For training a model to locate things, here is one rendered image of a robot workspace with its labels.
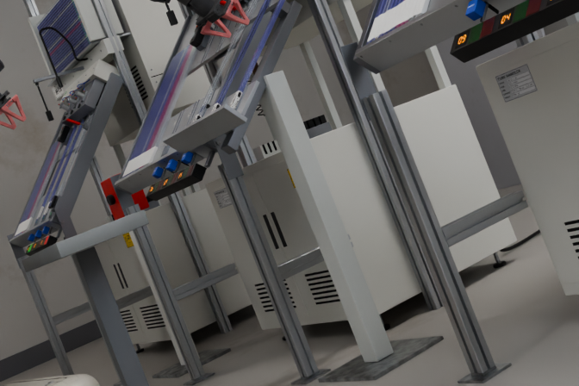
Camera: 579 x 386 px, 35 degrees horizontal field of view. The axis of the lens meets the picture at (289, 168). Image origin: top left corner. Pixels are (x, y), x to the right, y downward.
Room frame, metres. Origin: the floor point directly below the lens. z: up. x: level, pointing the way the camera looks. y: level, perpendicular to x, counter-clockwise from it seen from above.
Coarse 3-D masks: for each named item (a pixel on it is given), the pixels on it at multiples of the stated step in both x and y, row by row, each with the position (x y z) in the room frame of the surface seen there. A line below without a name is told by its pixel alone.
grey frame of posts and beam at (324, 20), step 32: (320, 0) 2.84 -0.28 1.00; (320, 32) 2.85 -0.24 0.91; (352, 96) 2.82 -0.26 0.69; (384, 160) 2.83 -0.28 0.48; (384, 192) 2.84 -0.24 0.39; (256, 224) 2.56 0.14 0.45; (256, 256) 2.57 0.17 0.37; (416, 256) 2.82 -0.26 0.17; (160, 288) 3.17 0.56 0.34; (288, 320) 2.55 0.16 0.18; (192, 352) 3.19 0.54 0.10
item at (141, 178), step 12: (168, 156) 2.75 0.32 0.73; (180, 156) 2.72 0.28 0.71; (204, 156) 2.67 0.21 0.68; (144, 168) 2.91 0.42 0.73; (180, 168) 2.81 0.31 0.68; (120, 180) 3.10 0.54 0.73; (132, 180) 3.05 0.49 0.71; (144, 180) 3.01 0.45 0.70; (156, 180) 2.98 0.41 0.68; (132, 192) 3.16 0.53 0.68
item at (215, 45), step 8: (192, 16) 3.41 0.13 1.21; (240, 16) 2.85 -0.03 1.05; (192, 24) 3.36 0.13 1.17; (224, 24) 2.98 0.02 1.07; (232, 24) 2.91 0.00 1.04; (192, 32) 3.30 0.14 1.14; (224, 32) 2.94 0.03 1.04; (232, 32) 2.86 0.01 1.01; (184, 40) 3.34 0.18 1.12; (216, 40) 2.97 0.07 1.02; (224, 40) 2.89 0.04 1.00; (208, 48) 3.02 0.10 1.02; (216, 48) 2.93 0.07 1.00; (224, 48) 2.87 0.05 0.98; (200, 56) 3.06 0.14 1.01; (208, 56) 2.97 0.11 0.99; (216, 56) 3.05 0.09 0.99; (192, 64) 3.09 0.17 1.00; (200, 64) 3.01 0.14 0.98; (192, 72) 3.08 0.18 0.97
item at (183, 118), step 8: (192, 104) 2.87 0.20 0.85; (200, 104) 2.79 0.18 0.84; (184, 112) 2.90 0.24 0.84; (192, 112) 2.82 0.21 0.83; (176, 120) 2.94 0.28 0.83; (184, 120) 2.86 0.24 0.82; (168, 128) 2.97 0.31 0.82; (176, 128) 2.89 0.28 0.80; (160, 144) 2.97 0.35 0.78; (160, 152) 2.92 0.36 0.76; (168, 152) 2.85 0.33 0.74
